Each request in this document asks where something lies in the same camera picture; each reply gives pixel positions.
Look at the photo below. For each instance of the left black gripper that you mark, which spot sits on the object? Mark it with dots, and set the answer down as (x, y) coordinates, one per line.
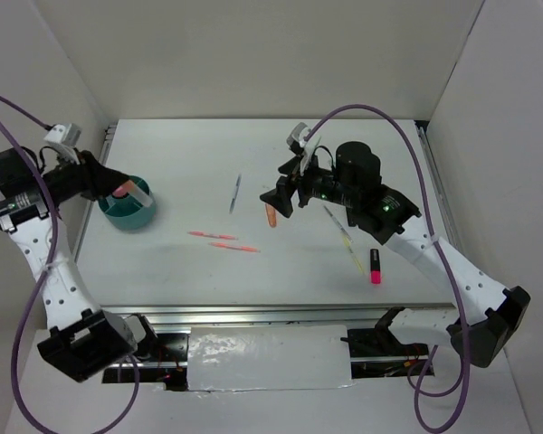
(99, 181)

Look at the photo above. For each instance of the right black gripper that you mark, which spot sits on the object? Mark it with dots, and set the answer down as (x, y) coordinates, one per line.
(280, 197)

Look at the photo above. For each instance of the pink capped bottle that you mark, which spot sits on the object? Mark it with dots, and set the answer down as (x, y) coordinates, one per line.
(120, 192)

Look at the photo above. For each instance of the orange grey highlighter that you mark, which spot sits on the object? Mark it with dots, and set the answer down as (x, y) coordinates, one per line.
(138, 194)

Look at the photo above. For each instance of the teal round organizer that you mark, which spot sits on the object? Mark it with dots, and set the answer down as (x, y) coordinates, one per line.
(127, 213)

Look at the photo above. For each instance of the orange pen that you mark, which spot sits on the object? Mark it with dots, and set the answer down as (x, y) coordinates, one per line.
(210, 235)
(227, 246)

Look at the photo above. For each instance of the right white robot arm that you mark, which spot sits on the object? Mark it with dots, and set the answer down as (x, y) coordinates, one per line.
(491, 312)

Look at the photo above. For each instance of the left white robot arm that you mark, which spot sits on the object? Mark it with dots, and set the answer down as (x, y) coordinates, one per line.
(83, 338)

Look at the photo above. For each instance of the orange clear cap highlighter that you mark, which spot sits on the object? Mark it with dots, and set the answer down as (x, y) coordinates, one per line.
(271, 215)

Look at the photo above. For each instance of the blue white pen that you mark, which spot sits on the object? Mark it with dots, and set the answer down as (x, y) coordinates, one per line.
(235, 193)

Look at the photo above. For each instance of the yellow clear pen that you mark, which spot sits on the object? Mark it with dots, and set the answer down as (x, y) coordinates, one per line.
(346, 240)

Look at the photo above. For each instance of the pink capped black highlighter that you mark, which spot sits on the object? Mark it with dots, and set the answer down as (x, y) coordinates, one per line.
(375, 267)

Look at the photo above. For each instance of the white front panel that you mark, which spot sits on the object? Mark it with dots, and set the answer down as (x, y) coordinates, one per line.
(268, 358)

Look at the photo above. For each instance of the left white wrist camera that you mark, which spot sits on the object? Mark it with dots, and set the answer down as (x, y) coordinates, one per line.
(63, 139)

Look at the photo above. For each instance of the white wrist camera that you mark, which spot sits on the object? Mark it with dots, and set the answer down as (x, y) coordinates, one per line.
(63, 139)
(304, 144)

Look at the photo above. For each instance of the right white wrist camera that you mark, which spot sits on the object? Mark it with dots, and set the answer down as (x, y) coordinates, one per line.
(304, 144)

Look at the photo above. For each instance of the aluminium front rail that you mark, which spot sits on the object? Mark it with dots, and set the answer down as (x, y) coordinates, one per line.
(172, 316)

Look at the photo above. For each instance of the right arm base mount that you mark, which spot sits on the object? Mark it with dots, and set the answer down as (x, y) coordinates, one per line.
(376, 353)

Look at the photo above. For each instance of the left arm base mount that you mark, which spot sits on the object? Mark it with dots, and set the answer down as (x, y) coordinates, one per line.
(161, 358)

